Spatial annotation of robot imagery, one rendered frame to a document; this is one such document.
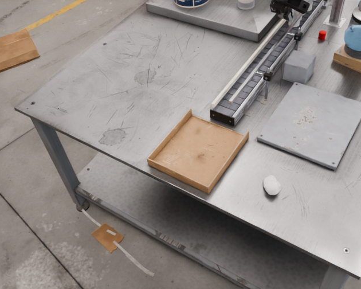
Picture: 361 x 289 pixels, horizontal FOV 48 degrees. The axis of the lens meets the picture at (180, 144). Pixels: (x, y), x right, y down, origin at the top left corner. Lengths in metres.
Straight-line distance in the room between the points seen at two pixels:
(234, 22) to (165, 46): 0.36
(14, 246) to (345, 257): 1.79
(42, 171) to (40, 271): 0.70
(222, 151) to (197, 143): 0.10
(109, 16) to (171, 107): 2.45
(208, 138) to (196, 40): 0.66
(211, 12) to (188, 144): 0.86
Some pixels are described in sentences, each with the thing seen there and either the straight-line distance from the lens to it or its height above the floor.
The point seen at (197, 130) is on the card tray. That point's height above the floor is 0.83.
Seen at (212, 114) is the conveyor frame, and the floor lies 0.85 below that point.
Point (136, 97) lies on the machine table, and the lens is 1.77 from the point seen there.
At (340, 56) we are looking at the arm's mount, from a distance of 1.92.
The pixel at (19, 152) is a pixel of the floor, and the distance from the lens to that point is 2.95.
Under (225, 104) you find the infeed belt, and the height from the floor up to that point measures 0.88.
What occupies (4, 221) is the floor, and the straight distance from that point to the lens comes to 2.64.
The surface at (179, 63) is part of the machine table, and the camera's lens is 1.92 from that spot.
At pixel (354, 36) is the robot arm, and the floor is 1.06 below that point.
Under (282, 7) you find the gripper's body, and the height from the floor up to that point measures 1.04.
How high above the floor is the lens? 1.98
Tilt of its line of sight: 48 degrees down
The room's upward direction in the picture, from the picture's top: 8 degrees counter-clockwise
